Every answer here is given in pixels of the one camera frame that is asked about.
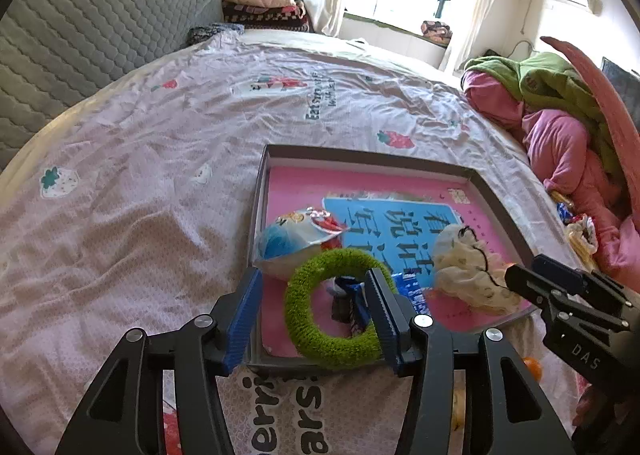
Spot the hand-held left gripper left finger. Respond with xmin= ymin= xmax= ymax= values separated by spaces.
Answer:
xmin=55 ymin=267 xmax=264 ymax=455

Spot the person's right hand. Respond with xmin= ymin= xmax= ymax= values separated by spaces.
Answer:
xmin=572 ymin=382 xmax=608 ymax=430

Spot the strawberry print bedsheet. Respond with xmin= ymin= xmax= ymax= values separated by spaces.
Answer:
xmin=0 ymin=27 xmax=601 ymax=455

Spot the grey quilted headboard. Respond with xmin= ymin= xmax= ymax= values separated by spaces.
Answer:
xmin=0 ymin=0 xmax=224 ymax=170

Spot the blue snack packet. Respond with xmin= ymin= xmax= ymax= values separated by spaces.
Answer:
xmin=330 ymin=272 xmax=432 ymax=336

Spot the folded floral cloth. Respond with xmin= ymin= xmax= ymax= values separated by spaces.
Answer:
xmin=420 ymin=20 xmax=454 ymax=42

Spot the dark screen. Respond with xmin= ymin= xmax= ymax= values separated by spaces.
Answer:
xmin=600 ymin=56 xmax=640 ymax=104

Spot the pink and blue book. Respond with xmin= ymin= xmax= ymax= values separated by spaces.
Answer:
xmin=260 ymin=165 xmax=532 ymax=361

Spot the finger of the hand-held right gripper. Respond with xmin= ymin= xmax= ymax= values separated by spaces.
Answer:
xmin=531 ymin=254 xmax=586 ymax=290
xmin=504 ymin=264 xmax=557 ymax=310

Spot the black hair tie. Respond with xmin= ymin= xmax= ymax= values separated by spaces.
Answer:
xmin=457 ymin=225 xmax=506 ymax=292

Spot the white and blue snack bag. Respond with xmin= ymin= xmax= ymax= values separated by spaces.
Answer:
xmin=252 ymin=207 xmax=349 ymax=282

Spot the grey cardboard box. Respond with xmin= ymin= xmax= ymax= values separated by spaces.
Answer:
xmin=245 ymin=144 xmax=541 ymax=368

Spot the cream scrunchie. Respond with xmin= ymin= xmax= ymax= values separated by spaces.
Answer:
xmin=431 ymin=224 xmax=523 ymax=317

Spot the pink quilt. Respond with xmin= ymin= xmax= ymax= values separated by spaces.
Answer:
xmin=460 ymin=36 xmax=640 ymax=294

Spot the green fuzzy ring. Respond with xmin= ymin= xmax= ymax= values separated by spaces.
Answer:
xmin=284 ymin=249 xmax=401 ymax=371

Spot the blue patterned cloth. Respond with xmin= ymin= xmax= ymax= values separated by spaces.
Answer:
xmin=189 ymin=23 xmax=244 ymax=46

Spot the green blanket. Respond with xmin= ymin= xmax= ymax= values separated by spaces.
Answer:
xmin=465 ymin=52 xmax=627 ymax=186

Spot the checkered folded blanket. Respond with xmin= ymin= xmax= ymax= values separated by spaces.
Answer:
xmin=222 ymin=2 xmax=314 ymax=34

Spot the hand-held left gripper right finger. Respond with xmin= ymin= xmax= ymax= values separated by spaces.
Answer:
xmin=363 ymin=267 xmax=576 ymax=455

